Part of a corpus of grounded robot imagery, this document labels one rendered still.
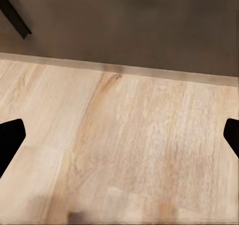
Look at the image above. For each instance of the oven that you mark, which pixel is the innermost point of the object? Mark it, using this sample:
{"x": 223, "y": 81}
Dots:
{"x": 12, "y": 25}

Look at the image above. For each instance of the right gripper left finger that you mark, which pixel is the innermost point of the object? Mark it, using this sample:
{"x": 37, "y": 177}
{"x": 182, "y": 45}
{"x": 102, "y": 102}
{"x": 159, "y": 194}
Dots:
{"x": 12, "y": 134}

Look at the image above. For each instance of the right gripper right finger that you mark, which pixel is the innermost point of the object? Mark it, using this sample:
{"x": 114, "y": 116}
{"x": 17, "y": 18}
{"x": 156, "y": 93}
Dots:
{"x": 231, "y": 134}

